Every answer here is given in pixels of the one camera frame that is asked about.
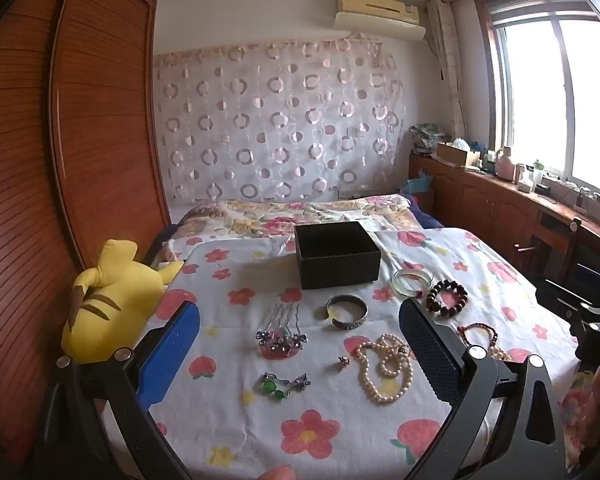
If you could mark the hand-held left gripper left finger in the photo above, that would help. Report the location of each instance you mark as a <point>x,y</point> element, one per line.
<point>170,355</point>

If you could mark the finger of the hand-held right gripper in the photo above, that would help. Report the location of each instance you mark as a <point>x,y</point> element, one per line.
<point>565,294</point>

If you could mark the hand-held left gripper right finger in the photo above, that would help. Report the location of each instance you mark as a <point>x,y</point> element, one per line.
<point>430,355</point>

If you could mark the pale green jade bangle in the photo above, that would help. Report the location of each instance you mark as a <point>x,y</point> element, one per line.
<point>411,292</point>

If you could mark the green stone silver brooch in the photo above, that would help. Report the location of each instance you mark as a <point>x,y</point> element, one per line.
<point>270,386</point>

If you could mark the silver flower hairpins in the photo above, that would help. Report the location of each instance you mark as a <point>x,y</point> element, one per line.
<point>280,342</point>

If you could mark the black jewelry box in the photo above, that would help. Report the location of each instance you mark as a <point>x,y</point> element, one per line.
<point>337,272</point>

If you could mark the person's left hand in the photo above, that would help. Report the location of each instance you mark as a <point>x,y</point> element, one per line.
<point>277,473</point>

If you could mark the wooden chair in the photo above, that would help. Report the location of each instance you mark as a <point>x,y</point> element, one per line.
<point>545,240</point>

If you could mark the yellow plush toy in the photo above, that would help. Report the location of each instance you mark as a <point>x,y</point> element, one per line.
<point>115,300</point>

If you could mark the small black case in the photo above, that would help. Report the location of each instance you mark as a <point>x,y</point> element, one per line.
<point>544,189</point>

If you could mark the brown wooden cabinet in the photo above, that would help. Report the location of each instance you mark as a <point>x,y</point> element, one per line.
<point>480,205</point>

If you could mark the green capped bottle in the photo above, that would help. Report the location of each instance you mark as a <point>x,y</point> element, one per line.
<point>538,172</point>

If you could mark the white floral bedsheet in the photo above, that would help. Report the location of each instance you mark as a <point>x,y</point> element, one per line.
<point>300,390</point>

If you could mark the pink bottle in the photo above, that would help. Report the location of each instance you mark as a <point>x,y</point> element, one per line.
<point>505,165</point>

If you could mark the dark blue blanket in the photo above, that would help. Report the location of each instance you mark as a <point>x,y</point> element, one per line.
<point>422,212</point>

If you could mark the rose print quilt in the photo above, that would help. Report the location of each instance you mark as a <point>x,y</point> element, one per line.
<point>260,222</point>

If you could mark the blue bag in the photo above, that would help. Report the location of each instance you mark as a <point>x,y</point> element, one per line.
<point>420,181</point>

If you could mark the cardboard box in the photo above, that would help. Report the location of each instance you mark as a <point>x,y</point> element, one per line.
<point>455,156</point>

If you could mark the white plastic bag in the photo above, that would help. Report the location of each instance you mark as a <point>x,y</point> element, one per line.
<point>461,144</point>

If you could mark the window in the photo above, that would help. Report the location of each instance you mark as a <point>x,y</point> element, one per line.
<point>555,100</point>

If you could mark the pile of patterned bags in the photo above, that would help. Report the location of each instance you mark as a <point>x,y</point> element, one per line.
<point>430,137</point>

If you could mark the brown wooden wardrobe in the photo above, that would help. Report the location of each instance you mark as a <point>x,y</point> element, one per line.
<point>55,160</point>

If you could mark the patterned window curtain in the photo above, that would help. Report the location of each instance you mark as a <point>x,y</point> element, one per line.
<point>447,60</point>

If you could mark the white air deflector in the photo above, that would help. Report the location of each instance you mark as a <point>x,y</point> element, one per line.
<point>380,24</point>

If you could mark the beige air conditioner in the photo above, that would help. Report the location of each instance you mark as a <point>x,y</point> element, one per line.
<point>370,1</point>

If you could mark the circle patterned wall curtain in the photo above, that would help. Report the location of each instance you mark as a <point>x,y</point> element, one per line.
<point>280,125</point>

